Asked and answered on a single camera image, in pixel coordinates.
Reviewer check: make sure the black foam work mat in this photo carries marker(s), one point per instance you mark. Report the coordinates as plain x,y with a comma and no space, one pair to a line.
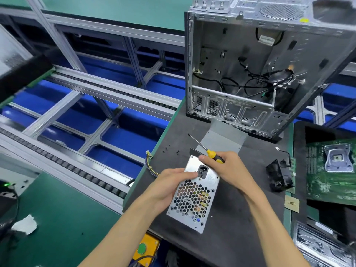
233,236

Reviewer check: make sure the grey power supply cover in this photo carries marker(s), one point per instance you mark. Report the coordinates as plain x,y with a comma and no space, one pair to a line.
225,136

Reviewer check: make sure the small square processor chip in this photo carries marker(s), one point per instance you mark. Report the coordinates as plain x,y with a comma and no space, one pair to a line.
291,203

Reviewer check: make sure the yellow button box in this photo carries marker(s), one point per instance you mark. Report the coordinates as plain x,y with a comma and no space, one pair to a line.
145,246

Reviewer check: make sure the person's left forearm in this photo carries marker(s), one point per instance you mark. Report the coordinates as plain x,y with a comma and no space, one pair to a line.
122,236

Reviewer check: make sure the person's right forearm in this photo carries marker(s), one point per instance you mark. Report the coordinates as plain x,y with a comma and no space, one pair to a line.
278,230

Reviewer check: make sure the silver computer tower chassis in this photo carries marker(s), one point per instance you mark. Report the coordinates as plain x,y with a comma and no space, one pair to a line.
222,69

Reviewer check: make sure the small black screws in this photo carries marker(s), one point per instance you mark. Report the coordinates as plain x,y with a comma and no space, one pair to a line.
169,153

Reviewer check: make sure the black foam parts tray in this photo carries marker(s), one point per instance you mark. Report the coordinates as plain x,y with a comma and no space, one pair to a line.
311,214

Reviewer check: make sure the person's right hand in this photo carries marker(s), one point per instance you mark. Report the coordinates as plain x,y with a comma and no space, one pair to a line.
233,172

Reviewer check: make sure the dark panel with green edge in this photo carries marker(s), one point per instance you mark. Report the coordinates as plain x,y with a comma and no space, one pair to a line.
25,75

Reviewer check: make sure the person's left hand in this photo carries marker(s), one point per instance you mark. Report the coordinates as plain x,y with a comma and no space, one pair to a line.
167,189

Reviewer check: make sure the black cooling fan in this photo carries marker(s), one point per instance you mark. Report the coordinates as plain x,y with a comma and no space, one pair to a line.
280,174

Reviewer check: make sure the aluminium conveyor frame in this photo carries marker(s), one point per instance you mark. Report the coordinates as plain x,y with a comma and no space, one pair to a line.
83,91

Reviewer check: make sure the clear plastic screw tray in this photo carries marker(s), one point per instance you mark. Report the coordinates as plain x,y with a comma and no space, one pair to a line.
320,247

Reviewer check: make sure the crumpled white paper scrap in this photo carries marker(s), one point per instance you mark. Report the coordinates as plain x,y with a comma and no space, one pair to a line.
25,224

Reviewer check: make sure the power supply metal base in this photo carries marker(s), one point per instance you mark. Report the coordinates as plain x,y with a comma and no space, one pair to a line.
192,203

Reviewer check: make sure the green motherboard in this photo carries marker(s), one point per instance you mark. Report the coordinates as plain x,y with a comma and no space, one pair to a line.
334,175

